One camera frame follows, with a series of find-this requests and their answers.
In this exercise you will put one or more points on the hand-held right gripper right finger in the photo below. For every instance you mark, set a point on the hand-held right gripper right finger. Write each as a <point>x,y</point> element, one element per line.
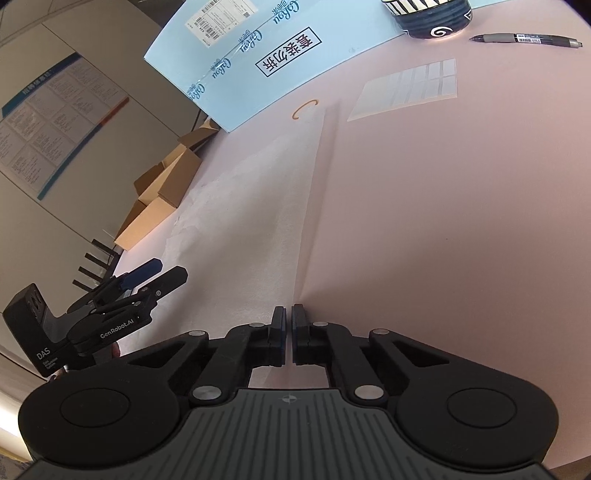
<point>298,337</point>

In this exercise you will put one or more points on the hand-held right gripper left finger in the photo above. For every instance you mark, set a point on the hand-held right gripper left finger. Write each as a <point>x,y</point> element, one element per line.
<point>280,337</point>

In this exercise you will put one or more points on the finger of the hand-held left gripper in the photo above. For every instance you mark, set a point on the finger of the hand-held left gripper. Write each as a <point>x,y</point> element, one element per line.
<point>143,270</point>
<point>171,279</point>

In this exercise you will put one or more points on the tan rubber band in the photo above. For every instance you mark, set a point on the tan rubber band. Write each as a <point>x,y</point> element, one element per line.
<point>294,112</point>

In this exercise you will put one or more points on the black router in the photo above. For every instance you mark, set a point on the black router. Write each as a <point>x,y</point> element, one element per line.
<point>99,265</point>

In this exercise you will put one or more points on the open cardboard box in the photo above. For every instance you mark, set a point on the open cardboard box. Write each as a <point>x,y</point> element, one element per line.
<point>157,203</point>

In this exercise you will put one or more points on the light blue cardboard box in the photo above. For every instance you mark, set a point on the light blue cardboard box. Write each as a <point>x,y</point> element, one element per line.
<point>258,92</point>

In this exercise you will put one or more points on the striped ceramic bowl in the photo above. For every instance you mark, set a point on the striped ceramic bowl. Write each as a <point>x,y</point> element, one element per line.
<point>429,21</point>

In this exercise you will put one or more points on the grey pen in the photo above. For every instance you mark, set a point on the grey pen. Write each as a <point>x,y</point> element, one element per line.
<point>526,39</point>

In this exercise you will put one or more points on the wall poster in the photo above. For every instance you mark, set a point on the wall poster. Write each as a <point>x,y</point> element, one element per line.
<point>55,129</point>

